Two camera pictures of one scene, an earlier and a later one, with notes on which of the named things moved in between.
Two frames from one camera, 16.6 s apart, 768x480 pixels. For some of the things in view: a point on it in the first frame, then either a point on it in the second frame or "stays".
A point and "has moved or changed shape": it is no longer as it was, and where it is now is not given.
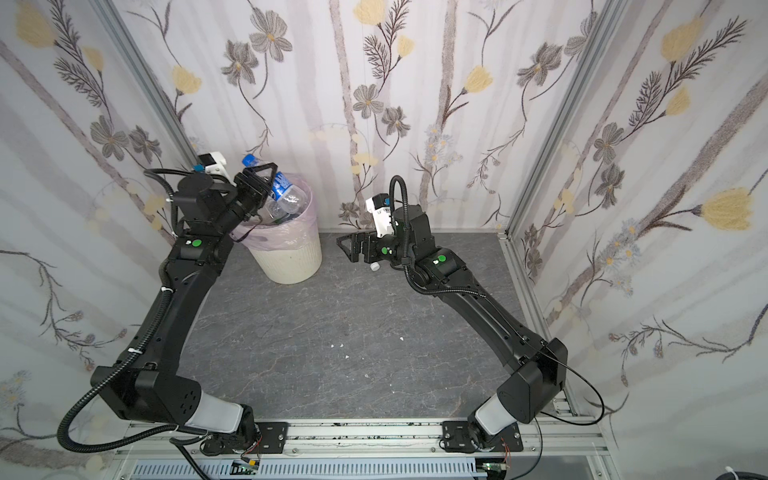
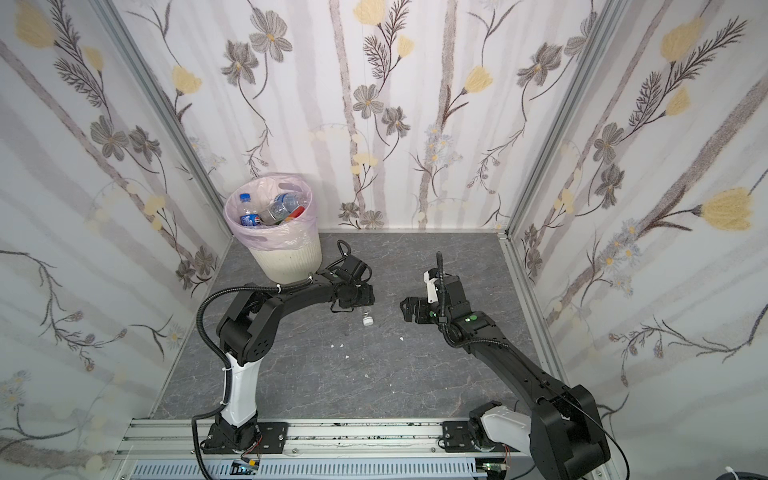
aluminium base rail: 360,441 stays
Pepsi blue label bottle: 285,198 has moved or changed shape
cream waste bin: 294,264 stays
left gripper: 250,186 → 351,297
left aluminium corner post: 147,74 stays
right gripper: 368,245 → 421,309
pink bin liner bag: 295,231 stays
